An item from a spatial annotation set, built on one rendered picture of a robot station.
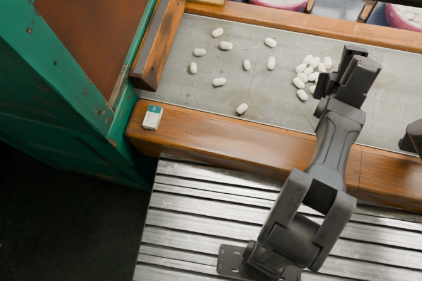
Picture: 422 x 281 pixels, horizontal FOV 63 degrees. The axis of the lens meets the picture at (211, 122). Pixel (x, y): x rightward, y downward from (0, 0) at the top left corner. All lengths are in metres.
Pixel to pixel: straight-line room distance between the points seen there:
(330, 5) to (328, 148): 0.74
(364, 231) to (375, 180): 0.14
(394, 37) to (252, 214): 0.62
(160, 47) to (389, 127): 0.62
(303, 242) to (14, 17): 0.48
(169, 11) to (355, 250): 0.76
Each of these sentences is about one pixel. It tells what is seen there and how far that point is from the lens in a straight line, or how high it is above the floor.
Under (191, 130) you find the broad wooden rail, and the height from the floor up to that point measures 0.76.
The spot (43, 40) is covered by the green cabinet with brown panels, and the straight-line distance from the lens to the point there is 0.58.
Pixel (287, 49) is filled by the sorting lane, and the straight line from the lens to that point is 1.02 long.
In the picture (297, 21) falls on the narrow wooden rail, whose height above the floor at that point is 0.76.
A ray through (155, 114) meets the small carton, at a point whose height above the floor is 0.78.
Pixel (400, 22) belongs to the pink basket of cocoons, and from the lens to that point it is 1.16.
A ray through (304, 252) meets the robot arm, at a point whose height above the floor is 1.08.
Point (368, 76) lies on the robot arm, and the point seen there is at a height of 1.02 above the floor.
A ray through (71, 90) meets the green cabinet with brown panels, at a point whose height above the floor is 1.05.
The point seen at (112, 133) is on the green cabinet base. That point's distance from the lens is 0.86.
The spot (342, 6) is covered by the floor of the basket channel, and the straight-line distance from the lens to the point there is 1.23.
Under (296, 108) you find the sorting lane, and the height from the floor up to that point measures 0.74.
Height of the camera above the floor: 1.58
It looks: 68 degrees down
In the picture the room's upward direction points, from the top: 8 degrees counter-clockwise
